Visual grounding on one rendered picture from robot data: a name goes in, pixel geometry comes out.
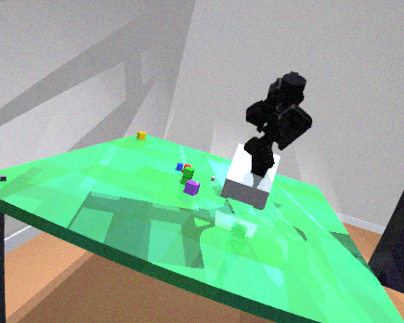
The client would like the purple cube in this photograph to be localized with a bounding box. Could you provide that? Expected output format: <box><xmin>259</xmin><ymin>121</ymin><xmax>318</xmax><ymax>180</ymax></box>
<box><xmin>184</xmin><ymin>179</ymin><xmax>201</xmax><ymax>196</ymax></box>

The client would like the small yellow block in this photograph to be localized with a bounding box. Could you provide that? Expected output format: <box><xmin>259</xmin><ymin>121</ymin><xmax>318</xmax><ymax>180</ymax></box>
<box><xmin>137</xmin><ymin>131</ymin><xmax>146</xmax><ymax>140</ymax></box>

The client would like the blue block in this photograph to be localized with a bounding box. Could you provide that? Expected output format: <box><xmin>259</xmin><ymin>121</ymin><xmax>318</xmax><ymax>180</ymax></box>
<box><xmin>176</xmin><ymin>162</ymin><xmax>184</xmax><ymax>172</ymax></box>

